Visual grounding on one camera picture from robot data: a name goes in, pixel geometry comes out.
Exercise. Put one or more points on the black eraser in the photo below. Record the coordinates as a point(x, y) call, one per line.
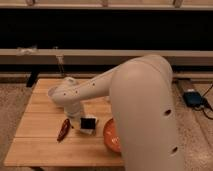
point(88, 123)

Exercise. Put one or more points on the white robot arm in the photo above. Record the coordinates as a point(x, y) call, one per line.
point(140, 93)

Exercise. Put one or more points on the wooden table board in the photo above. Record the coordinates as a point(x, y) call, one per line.
point(35, 142)

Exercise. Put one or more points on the blue power adapter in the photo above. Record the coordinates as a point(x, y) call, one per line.
point(193, 99)

